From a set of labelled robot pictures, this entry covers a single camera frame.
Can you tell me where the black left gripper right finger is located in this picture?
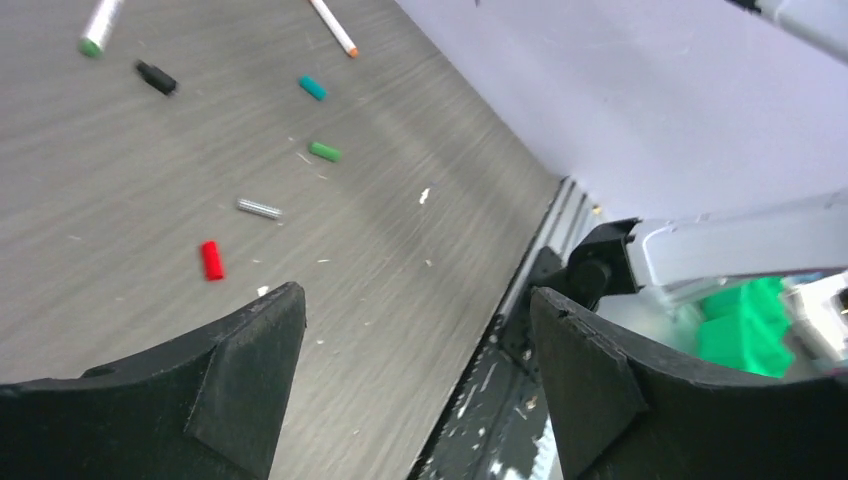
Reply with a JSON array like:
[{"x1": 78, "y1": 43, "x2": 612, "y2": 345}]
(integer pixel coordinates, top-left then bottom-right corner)
[{"x1": 530, "y1": 288, "x2": 847, "y2": 479}]

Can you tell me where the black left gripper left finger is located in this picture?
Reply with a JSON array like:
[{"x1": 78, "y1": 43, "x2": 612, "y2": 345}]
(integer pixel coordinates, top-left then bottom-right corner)
[{"x1": 1, "y1": 282, "x2": 307, "y2": 479}]

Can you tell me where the red pen cap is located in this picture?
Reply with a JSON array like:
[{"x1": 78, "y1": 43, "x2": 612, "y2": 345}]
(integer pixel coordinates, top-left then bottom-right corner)
[{"x1": 199, "y1": 241, "x2": 225, "y2": 281}]

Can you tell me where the white pen green tip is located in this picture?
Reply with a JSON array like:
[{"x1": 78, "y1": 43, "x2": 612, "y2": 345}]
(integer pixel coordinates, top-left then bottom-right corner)
[{"x1": 77, "y1": 0, "x2": 125, "y2": 58}]

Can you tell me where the white pen orange tip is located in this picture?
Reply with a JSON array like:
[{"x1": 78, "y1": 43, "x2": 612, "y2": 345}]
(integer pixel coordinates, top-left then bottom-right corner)
[{"x1": 310, "y1": 0, "x2": 359, "y2": 58}]

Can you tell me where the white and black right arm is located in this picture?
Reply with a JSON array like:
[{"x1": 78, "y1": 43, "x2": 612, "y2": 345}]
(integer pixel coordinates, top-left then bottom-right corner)
[{"x1": 531, "y1": 104, "x2": 847, "y2": 479}]

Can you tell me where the green pen cap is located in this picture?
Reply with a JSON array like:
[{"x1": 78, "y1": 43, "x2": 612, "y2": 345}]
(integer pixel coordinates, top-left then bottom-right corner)
[{"x1": 308, "y1": 142, "x2": 342, "y2": 162}]

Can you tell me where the black pen cap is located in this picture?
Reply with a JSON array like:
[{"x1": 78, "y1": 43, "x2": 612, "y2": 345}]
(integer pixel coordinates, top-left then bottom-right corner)
[{"x1": 135, "y1": 60, "x2": 178, "y2": 96}]

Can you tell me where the teal pen cap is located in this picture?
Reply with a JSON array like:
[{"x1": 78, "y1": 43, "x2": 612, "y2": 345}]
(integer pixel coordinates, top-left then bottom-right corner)
[{"x1": 299, "y1": 75, "x2": 327, "y2": 101}]

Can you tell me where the green object outside cell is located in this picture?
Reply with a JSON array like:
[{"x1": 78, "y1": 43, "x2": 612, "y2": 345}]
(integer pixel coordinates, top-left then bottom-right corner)
[{"x1": 696, "y1": 277, "x2": 794, "y2": 378}]

